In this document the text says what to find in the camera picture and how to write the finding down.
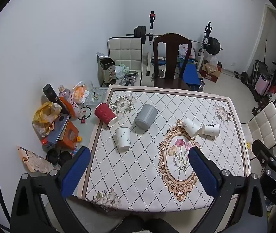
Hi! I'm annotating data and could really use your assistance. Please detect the orange snack bag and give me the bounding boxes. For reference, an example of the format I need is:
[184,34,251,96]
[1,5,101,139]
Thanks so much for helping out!
[71,83,90,105]

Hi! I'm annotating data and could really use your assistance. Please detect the white squat rack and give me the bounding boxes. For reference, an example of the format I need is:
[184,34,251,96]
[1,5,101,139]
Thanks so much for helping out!
[145,11,212,76]

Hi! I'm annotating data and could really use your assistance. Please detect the white plastic bag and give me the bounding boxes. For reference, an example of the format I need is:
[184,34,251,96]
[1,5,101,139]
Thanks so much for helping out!
[178,44,197,60]

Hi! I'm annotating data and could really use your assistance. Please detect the white speckled paper cup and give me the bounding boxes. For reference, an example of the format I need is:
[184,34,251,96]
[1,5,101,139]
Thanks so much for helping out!
[182,118,202,136]
[115,127,131,150]

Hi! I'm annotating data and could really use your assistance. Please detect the clear plastic bag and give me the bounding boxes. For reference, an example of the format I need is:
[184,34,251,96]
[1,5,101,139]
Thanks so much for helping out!
[204,55,218,67]

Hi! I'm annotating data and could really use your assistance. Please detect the black dumbbell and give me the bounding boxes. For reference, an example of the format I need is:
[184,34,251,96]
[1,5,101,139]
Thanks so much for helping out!
[233,70,249,85]

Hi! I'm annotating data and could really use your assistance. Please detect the dark tea gift box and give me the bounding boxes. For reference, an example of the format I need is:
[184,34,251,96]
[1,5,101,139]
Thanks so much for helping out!
[97,52,117,87]

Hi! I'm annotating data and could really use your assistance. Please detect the pale green plastic bag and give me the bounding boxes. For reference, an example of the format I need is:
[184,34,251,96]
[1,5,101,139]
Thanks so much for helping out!
[115,64,130,78]

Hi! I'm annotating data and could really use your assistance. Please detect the yellow plastic bag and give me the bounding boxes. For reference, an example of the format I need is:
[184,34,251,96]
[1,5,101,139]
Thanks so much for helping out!
[32,102,62,138]

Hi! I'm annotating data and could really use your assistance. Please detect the white padded chair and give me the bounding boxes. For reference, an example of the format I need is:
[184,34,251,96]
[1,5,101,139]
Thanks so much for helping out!
[107,36,144,87]
[240,101,276,161]

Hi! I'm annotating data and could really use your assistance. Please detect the black bowl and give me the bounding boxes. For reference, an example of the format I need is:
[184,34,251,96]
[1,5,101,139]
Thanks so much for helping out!
[59,151,74,167]
[46,149,61,164]

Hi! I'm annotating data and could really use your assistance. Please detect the orange cardboard box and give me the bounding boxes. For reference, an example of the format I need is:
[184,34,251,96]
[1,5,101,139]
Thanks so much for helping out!
[41,121,80,151]

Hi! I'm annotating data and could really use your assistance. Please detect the orange drink bottle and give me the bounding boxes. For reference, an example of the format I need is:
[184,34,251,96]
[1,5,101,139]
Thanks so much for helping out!
[59,95,83,118]

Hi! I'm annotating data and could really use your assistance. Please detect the pink suitcase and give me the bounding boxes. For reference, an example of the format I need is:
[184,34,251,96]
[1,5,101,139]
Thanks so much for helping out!
[255,74,272,96]

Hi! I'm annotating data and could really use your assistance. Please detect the floral diamond pattern tablecloth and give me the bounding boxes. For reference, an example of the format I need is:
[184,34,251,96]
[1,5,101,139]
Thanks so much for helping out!
[77,85,251,213]

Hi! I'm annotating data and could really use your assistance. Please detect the red ribbed paper cup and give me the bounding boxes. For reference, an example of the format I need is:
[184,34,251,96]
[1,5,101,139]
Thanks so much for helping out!
[94,102,118,127]

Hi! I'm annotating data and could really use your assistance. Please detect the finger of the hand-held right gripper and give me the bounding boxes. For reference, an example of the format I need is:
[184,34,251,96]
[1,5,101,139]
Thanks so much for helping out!
[252,139,276,170]

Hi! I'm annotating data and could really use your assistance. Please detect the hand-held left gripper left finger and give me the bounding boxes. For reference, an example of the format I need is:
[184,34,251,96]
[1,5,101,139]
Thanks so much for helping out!
[10,146,91,233]

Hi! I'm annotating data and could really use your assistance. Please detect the orange printed booklet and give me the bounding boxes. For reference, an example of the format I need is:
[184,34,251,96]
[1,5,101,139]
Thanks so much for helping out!
[16,146,56,174]

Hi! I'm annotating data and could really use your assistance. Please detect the clear glass tray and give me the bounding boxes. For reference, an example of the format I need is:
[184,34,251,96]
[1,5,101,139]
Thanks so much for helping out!
[86,87,108,106]

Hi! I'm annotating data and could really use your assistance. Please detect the red cardboard box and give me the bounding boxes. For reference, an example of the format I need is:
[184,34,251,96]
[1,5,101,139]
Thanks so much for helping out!
[199,62,222,83]

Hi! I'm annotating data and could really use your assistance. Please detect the black looped cable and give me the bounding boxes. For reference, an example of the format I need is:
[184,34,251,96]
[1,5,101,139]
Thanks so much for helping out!
[79,105,97,121]

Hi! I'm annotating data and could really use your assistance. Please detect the white cup with black print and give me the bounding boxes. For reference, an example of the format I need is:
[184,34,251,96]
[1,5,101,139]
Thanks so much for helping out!
[202,123,220,136]

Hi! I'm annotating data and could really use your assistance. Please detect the barbell with black plates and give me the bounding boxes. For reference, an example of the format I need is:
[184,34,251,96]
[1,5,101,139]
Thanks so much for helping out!
[126,26,224,54]

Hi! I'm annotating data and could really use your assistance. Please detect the white door frame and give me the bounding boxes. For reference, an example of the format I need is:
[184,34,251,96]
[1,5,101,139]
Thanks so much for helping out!
[244,3,276,74]

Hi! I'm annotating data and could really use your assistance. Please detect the black thermos flask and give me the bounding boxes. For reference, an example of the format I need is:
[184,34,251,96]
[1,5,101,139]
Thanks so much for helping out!
[42,84,63,110]

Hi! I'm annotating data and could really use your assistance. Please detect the purple drink bottle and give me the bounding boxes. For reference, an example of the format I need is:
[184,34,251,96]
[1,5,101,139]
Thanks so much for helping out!
[58,85,71,100]

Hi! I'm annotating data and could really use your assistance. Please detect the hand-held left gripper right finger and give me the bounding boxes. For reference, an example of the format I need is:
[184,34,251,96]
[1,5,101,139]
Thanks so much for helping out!
[188,146,267,233]

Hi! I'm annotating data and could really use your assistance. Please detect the grey plastic cup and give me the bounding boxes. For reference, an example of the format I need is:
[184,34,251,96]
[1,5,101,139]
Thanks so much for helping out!
[134,104,158,130]

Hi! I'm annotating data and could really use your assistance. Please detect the blue weight bench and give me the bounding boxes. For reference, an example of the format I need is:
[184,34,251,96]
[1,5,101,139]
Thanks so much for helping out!
[179,59,202,92]

